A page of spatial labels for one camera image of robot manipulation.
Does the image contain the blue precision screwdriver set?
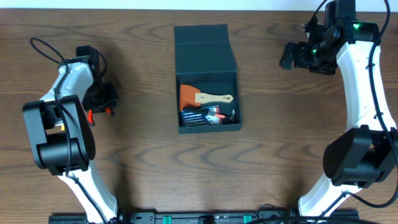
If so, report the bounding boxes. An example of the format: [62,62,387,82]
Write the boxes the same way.
[180,111,222,127]

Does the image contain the small claw hammer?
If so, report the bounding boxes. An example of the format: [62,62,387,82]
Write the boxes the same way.
[183,106,236,121]

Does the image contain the black cable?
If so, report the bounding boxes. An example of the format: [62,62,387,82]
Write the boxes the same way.
[30,37,109,224]
[304,0,398,215]

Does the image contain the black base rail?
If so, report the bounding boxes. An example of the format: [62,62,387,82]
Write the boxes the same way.
[48,209,359,224]

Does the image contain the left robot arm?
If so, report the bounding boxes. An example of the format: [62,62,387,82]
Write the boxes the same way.
[22,55,123,223]

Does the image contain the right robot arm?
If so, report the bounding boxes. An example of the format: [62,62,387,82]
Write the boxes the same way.
[279,17,397,222]

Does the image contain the red handled pliers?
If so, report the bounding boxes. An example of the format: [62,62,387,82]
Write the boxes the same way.
[88,108,114,127]

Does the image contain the dark green lidded box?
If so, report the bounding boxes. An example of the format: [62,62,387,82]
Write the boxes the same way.
[174,24,243,134]

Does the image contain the right black cable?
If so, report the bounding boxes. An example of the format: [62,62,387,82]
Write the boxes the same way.
[304,0,398,215]

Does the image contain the orange scraper wooden handle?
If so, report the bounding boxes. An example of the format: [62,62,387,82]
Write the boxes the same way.
[179,84,234,111]

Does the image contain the left black cable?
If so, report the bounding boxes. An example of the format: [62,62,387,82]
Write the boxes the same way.
[30,37,109,224]

